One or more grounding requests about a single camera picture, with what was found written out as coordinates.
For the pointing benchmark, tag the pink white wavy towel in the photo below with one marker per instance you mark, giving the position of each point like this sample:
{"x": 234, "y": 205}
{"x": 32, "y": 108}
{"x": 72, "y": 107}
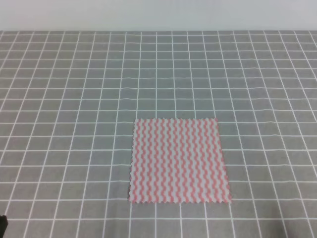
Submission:
{"x": 177, "y": 161}

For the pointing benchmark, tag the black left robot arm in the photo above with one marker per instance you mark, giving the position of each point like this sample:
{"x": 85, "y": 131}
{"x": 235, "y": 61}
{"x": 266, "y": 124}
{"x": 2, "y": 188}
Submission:
{"x": 3, "y": 225}

